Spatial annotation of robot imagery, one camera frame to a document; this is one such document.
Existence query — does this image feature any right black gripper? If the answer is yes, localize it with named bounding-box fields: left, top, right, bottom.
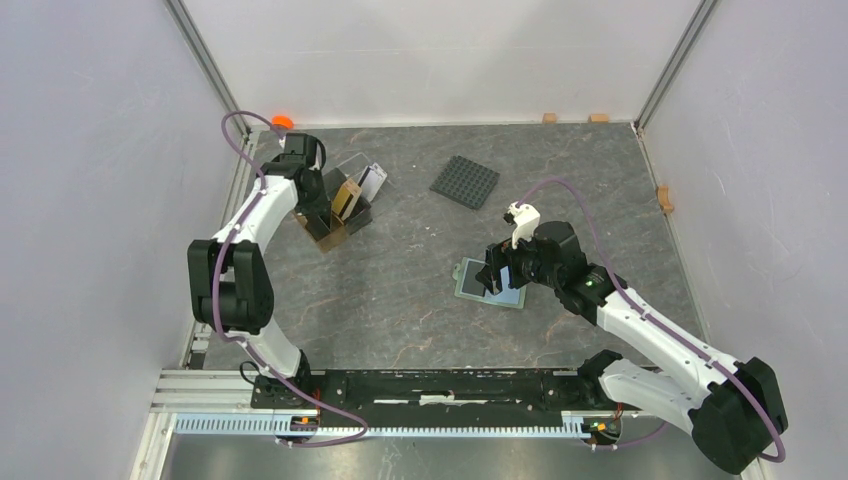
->
left=474, top=226, right=561, bottom=296

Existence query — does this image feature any green card holder wallet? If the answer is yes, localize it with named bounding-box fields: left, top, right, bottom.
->
left=451, top=256, right=529, bottom=311

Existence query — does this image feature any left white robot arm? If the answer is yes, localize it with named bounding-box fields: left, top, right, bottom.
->
left=187, top=133, right=333, bottom=408

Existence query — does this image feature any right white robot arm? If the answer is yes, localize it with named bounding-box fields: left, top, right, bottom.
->
left=476, top=221, right=788, bottom=474

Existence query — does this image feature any gold credit card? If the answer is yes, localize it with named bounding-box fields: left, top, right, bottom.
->
left=331, top=178, right=361, bottom=221

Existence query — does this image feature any orange round cap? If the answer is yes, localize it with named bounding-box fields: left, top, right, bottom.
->
left=270, top=115, right=294, bottom=131

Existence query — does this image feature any dark grey lego baseplate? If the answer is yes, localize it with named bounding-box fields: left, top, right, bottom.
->
left=429, top=155, right=500, bottom=210

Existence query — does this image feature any curved wooden block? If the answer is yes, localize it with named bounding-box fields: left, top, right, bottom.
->
left=656, top=185, right=675, bottom=215

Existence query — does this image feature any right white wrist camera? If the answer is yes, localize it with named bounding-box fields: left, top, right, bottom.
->
left=504, top=202, right=540, bottom=249

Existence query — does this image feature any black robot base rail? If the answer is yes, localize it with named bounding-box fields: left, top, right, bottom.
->
left=251, top=368, right=637, bottom=429

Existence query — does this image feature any white slotted cable duct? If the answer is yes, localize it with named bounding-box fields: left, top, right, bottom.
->
left=173, top=411, right=601, bottom=439

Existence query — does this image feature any left aluminium frame post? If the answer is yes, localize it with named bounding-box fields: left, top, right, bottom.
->
left=163, top=0, right=240, bottom=113

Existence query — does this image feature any aluminium frame post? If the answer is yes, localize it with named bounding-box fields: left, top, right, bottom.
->
left=163, top=0, right=240, bottom=113
left=633, top=0, right=720, bottom=137

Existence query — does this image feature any right aluminium frame post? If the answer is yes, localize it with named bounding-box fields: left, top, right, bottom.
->
left=633, top=0, right=720, bottom=137

